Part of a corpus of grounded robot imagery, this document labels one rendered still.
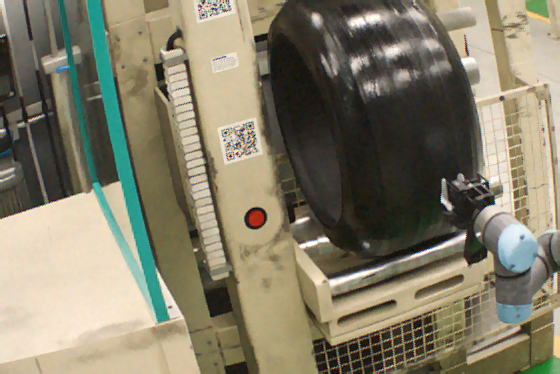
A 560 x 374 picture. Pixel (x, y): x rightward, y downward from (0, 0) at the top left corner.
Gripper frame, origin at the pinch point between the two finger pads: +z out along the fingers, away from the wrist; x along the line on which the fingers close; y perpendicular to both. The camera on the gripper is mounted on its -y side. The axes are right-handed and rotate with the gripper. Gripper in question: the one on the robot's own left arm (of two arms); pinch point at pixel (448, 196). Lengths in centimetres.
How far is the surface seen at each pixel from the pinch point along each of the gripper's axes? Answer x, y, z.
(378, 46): 6.0, 29.5, 8.4
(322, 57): 16.1, 28.8, 12.0
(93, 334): 73, 19, -48
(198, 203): 42.8, 4.5, 20.2
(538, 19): -244, -105, 405
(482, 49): -182, -105, 372
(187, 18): 38, 41, 19
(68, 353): 78, 18, -50
